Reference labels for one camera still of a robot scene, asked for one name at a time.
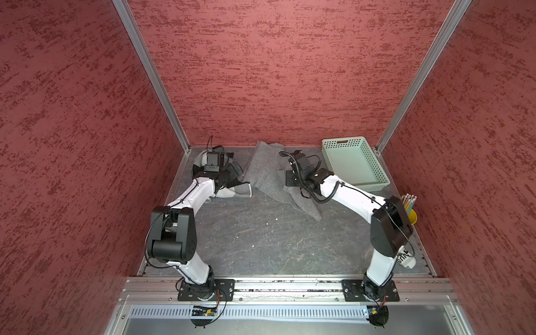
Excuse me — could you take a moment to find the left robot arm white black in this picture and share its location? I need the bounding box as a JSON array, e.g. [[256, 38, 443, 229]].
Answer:
[[145, 161, 242, 301]]

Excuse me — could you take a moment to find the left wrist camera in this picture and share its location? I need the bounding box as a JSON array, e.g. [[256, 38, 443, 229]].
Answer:
[[204, 151, 226, 173]]

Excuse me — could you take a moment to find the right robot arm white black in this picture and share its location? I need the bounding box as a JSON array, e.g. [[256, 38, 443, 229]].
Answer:
[[279, 150, 415, 301]]

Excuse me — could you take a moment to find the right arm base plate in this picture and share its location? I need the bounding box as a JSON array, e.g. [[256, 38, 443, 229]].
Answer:
[[341, 279, 400, 304]]

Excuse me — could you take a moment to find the yellow pencil cup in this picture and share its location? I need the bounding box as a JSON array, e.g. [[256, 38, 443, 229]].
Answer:
[[408, 209, 418, 226]]

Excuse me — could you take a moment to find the white printed cup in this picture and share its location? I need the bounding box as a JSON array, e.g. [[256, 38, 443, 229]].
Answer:
[[397, 250, 417, 269]]

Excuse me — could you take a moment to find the black white checkered scarf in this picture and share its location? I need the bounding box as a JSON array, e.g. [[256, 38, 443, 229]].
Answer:
[[192, 149, 252, 198]]

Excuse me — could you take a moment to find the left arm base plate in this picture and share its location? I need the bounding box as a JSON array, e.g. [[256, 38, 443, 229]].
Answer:
[[175, 279, 236, 302]]

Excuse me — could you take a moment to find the light green plastic basket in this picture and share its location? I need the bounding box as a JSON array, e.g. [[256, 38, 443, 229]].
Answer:
[[322, 136, 390, 193]]

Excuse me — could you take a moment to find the grey knitted scarf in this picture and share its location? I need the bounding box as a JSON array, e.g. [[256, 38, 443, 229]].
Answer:
[[242, 141, 322, 221]]

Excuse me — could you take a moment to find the aluminium front rail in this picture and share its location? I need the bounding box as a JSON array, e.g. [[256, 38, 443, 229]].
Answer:
[[119, 276, 460, 306]]

